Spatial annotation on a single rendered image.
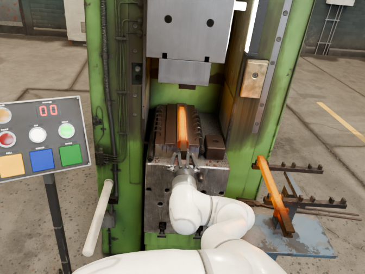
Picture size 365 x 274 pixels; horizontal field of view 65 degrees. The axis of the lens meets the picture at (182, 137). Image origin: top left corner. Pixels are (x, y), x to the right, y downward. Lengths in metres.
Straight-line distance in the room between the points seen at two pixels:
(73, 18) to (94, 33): 5.34
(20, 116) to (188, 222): 0.71
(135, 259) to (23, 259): 1.82
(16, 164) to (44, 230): 1.18
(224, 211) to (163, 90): 0.93
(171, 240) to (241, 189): 0.47
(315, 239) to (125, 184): 0.97
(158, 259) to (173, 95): 1.36
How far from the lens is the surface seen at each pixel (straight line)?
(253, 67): 1.29
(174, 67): 1.12
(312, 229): 1.47
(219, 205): 0.95
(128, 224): 1.84
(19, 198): 2.60
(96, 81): 1.33
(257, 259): 0.44
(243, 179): 1.62
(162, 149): 1.28
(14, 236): 2.34
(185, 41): 1.09
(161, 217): 1.48
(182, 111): 1.51
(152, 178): 1.31
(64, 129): 1.17
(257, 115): 1.41
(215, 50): 1.11
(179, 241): 1.62
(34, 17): 7.50
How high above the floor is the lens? 1.67
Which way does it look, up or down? 31 degrees down
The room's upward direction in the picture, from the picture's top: 6 degrees clockwise
